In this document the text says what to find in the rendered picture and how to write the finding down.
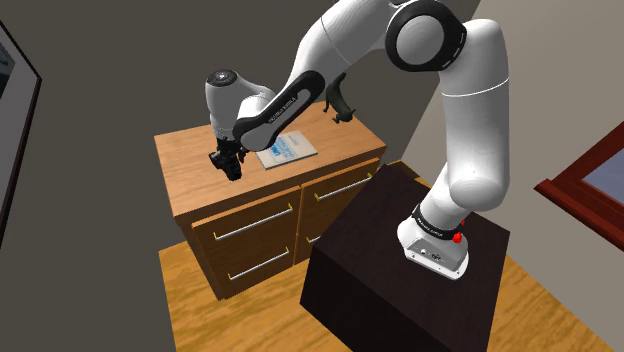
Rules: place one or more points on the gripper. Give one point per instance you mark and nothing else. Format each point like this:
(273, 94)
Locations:
(227, 162)

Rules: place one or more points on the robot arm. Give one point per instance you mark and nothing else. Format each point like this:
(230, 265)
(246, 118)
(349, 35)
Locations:
(473, 122)

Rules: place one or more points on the wooden chest of drawers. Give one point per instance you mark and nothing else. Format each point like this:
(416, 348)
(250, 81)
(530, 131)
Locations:
(204, 175)

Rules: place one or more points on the pale blue-printed book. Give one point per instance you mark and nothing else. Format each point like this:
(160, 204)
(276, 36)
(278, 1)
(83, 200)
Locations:
(292, 151)

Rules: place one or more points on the dark animal figure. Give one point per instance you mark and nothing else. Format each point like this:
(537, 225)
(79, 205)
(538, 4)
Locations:
(337, 100)

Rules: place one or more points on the dark robot stand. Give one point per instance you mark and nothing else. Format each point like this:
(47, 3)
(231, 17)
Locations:
(390, 292)

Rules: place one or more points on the red-framed window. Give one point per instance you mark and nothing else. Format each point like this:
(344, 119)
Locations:
(592, 187)

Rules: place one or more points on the dark-framed wall picture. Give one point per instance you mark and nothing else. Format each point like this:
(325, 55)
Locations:
(12, 122)

